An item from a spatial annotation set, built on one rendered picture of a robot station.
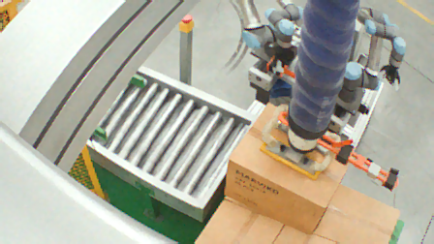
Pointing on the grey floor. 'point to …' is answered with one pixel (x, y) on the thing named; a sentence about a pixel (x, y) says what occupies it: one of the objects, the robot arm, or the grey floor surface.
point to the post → (186, 51)
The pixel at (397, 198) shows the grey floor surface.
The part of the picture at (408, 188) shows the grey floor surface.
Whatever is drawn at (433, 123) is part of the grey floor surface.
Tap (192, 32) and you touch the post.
